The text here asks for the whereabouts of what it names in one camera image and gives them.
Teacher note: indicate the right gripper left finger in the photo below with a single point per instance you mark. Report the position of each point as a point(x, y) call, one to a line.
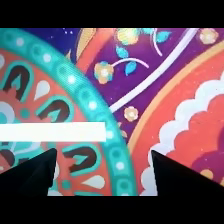
point(31, 178)

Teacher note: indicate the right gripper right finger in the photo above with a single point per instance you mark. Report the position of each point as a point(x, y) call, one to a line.
point(176, 181)

